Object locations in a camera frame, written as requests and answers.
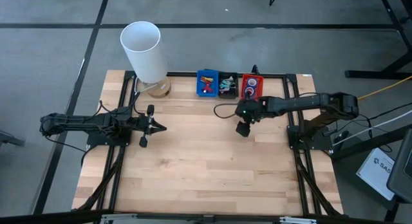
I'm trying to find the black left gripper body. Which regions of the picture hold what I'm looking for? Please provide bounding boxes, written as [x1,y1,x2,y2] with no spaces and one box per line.
[135,104,156,149]

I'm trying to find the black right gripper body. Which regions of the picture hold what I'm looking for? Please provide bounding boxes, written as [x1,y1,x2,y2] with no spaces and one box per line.
[234,98,263,138]

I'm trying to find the black plastic basket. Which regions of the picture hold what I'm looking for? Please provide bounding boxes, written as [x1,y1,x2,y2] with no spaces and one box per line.
[218,71,240,100]

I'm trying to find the red plastic basket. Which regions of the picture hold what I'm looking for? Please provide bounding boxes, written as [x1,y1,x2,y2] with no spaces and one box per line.
[239,73,265,101]

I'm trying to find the round wooden lamp base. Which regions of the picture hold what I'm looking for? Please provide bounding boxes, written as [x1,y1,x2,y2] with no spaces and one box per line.
[147,76,172,99]

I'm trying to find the blue plastic basket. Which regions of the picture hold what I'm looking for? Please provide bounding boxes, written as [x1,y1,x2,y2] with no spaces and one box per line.
[196,69,220,98]

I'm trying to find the white paper sheet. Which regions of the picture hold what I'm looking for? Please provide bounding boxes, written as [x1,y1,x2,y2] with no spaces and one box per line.
[355,147,397,201]

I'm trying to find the dark grey bin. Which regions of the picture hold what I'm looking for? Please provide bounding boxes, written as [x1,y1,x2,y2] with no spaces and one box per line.
[386,127,412,205]

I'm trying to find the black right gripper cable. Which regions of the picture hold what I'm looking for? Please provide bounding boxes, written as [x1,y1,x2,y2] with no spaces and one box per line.
[213,102,239,120]

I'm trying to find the silver lamp bracket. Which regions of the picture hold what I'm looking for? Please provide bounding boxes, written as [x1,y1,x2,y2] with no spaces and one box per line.
[135,77,160,94]

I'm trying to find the black table frame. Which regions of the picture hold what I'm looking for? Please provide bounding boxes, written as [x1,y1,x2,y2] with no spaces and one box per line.
[71,70,344,219]

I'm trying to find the silver aluminium bracket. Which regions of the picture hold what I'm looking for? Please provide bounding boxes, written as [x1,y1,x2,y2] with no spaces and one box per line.
[278,216,318,224]

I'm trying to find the white floor cable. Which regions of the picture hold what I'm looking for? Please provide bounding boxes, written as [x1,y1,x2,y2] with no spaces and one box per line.
[332,109,412,147]

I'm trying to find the yellow hanging cable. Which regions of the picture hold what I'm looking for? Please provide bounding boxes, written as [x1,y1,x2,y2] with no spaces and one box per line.
[356,75,412,102]

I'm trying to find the black desk leg frame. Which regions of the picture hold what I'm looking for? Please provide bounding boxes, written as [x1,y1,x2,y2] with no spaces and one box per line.
[321,0,412,81]

